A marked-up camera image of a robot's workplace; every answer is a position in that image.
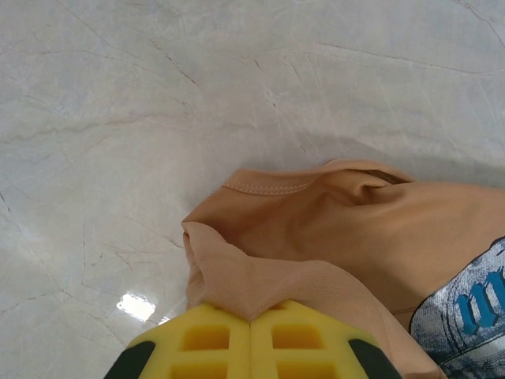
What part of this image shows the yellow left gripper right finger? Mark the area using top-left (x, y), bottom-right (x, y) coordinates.
top-left (249, 298), bottom-right (403, 379)

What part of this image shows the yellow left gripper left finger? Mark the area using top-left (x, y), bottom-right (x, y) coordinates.
top-left (103, 302), bottom-right (251, 379)

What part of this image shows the orange printed t-shirt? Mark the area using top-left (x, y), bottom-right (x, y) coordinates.
top-left (180, 158), bottom-right (505, 379)

